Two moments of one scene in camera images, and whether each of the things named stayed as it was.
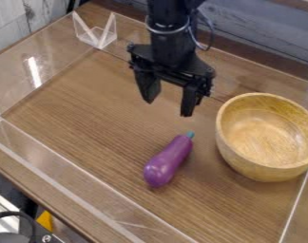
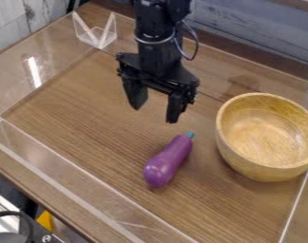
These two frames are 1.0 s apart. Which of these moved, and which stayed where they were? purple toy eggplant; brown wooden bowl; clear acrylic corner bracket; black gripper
Moved: black gripper
Stayed: clear acrylic corner bracket; purple toy eggplant; brown wooden bowl
